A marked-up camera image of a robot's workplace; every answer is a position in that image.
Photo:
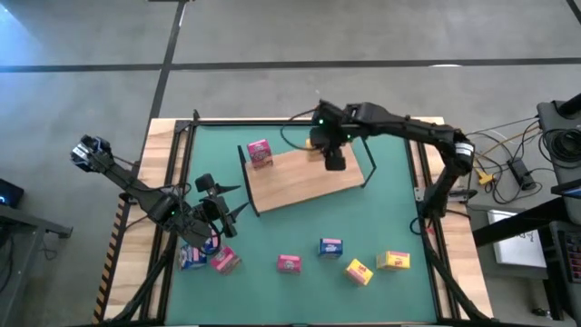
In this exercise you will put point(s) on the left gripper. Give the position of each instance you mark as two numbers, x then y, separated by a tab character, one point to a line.
218	213

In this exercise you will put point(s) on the black power adapter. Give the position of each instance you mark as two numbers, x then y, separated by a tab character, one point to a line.
521	173

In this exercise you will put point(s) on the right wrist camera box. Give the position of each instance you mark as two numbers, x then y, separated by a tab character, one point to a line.
335	160

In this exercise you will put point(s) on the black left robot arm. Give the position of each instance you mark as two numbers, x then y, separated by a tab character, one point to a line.
136	191

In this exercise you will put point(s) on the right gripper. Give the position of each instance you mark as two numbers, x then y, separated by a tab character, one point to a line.
329	127

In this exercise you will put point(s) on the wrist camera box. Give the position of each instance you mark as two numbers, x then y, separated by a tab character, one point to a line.
205	182
335	160

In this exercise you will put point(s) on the grey cart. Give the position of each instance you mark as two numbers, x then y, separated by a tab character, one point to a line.
551	118

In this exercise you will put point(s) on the teal table mat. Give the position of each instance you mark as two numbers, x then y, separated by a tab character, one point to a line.
318	300

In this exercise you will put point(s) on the grey desk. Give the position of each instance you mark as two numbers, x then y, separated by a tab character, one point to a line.
27	222

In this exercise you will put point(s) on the black frame strut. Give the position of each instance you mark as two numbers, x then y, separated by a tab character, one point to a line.
454	290
145	290

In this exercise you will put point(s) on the black computer blue light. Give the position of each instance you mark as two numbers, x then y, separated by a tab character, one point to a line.
11	193

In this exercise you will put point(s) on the Raisin Bran cereal box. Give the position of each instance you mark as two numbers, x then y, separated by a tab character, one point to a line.
289	264
259	154
225	261

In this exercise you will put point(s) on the white board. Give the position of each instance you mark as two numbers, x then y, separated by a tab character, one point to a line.
517	250

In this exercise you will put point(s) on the black beam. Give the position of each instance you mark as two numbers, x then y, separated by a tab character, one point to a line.
522	224

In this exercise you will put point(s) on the yellow black hazard tape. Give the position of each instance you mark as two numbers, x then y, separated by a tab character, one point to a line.
108	268

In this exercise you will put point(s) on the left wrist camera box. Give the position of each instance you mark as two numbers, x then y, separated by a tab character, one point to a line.
205	182

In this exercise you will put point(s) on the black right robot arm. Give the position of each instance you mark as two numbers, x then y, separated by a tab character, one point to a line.
408	129

